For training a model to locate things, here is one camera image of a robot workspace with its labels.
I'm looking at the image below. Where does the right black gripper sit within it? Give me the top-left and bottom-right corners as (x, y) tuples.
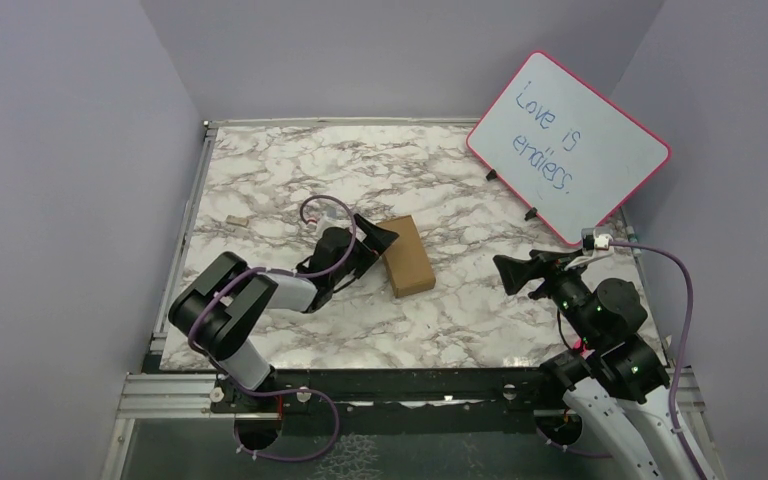
(494, 246), (600, 345)

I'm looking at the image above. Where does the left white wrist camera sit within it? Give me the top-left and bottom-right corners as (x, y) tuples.
(315, 206), (351, 229)

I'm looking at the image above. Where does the green capped marker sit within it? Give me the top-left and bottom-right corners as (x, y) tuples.
(626, 225), (642, 256)

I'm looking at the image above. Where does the brown cardboard box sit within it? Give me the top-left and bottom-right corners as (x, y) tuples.
(378, 215), (436, 298)

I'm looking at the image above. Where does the pink framed whiteboard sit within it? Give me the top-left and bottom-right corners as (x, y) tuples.
(466, 51), (671, 246)

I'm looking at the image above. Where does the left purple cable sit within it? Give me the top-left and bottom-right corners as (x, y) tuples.
(186, 193), (359, 464)

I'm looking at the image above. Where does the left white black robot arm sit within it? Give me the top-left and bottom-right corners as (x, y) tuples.
(167, 214), (399, 411)

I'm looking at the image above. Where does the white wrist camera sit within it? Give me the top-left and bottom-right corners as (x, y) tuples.
(564, 227), (615, 271)
(315, 206), (351, 229)

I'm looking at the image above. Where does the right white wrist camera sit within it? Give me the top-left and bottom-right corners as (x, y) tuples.
(564, 227), (615, 271)

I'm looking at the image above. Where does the black whiteboard clip lower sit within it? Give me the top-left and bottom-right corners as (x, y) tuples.
(524, 207), (538, 222)

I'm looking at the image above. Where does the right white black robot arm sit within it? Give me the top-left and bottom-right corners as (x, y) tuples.
(493, 236), (717, 479)

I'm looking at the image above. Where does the pink marker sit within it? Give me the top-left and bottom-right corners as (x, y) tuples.
(574, 339), (591, 352)

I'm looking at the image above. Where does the aluminium table frame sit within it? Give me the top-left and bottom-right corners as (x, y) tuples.
(99, 117), (730, 480)

